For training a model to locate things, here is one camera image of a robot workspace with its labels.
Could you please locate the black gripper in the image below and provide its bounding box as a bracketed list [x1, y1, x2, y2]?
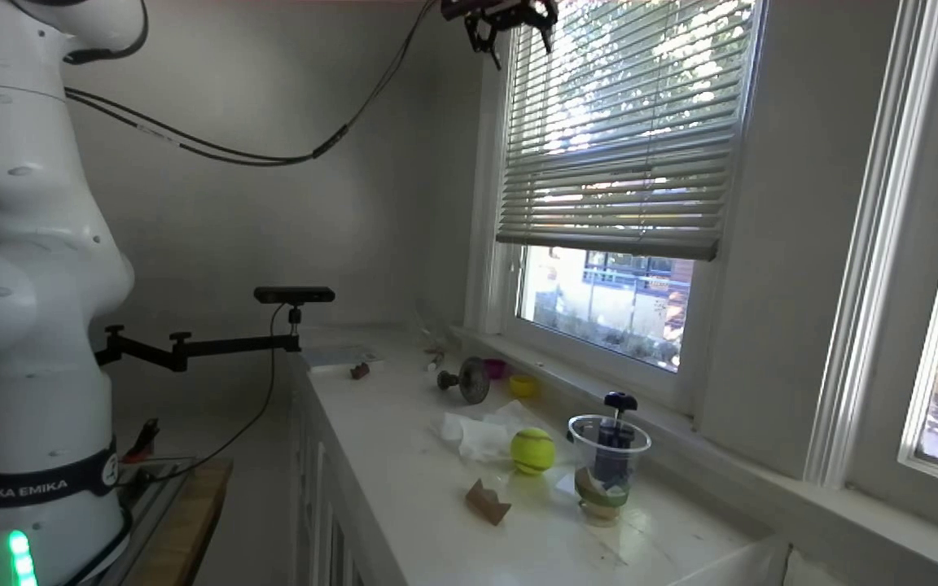
[438, 0, 561, 72]

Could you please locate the white slatted window blind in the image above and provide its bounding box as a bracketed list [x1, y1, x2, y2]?
[490, 0, 767, 262]

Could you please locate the clear plastic cup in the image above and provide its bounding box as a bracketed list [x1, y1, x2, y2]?
[563, 409, 654, 502]

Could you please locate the black articulated camera mount arm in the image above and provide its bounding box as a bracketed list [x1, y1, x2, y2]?
[94, 302, 306, 374]

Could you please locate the green round object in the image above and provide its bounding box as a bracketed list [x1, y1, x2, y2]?
[572, 465, 636, 527]

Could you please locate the red and black clamp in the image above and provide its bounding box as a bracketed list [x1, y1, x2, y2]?
[116, 414, 167, 472]

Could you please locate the small brown cork piece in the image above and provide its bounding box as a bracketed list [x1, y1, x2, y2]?
[462, 476, 514, 527]

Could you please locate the black stereo camera bar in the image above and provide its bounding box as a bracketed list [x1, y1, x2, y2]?
[251, 282, 338, 308]

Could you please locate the crumpled white cloth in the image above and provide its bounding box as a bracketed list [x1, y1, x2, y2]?
[435, 398, 545, 465]

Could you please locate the yellow green tennis ball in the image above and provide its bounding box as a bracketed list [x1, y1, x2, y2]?
[509, 424, 561, 478]

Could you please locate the thin black camera cable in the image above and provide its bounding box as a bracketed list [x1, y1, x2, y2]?
[163, 302, 291, 486]

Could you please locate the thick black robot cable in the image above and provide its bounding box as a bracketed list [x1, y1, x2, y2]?
[57, 0, 445, 169]

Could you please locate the yellow plastic bowl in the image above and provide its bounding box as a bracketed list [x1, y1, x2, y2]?
[504, 371, 545, 403]

